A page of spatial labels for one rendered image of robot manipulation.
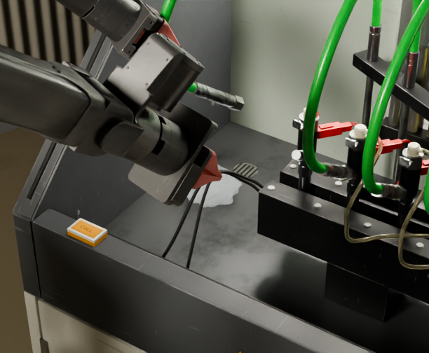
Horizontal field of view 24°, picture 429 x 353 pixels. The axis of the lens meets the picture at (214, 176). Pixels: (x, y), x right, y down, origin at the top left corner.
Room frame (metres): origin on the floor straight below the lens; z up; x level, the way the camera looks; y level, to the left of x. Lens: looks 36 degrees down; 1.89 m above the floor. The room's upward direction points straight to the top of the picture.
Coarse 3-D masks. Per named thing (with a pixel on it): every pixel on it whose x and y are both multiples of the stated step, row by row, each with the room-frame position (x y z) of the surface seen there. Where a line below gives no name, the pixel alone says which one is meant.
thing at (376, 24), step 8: (168, 0) 1.17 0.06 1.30; (176, 0) 1.18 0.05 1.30; (376, 0) 1.37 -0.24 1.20; (168, 8) 1.17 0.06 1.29; (376, 8) 1.37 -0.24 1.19; (168, 16) 1.17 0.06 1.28; (376, 16) 1.37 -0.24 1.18; (168, 24) 1.17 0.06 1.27; (376, 24) 1.37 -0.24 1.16; (376, 32) 1.37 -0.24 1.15; (192, 88) 1.19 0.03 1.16
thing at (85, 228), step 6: (78, 222) 1.15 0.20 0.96; (84, 222) 1.15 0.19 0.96; (72, 228) 1.13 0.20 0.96; (78, 228) 1.13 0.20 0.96; (84, 228) 1.13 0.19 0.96; (90, 228) 1.13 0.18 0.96; (96, 228) 1.13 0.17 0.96; (72, 234) 1.13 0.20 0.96; (84, 234) 1.12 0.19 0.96; (90, 234) 1.12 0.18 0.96; (96, 234) 1.12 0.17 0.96; (84, 240) 1.11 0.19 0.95
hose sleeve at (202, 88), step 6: (198, 84) 1.20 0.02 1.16; (198, 90) 1.19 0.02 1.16; (204, 90) 1.20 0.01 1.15; (210, 90) 1.20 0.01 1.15; (216, 90) 1.21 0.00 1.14; (198, 96) 1.19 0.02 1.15; (204, 96) 1.20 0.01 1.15; (210, 96) 1.20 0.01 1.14; (216, 96) 1.21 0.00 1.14; (222, 96) 1.21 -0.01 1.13; (228, 96) 1.22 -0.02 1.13; (216, 102) 1.21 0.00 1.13; (222, 102) 1.21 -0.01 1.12; (228, 102) 1.22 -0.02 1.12; (234, 102) 1.22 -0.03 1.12
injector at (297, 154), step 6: (300, 114) 1.21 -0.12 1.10; (318, 120) 1.21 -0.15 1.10; (300, 132) 1.20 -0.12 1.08; (300, 138) 1.20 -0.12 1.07; (300, 144) 1.20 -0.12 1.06; (300, 150) 1.20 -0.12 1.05; (294, 156) 1.18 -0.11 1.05; (300, 156) 1.18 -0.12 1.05; (300, 162) 1.21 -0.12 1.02; (300, 168) 1.20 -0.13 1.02; (306, 168) 1.20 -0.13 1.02; (300, 174) 1.20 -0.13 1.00; (306, 174) 1.20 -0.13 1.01; (300, 180) 1.20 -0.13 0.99; (306, 180) 1.20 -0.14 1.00; (300, 186) 1.20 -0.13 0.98; (306, 186) 1.20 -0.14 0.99; (306, 192) 1.20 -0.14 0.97
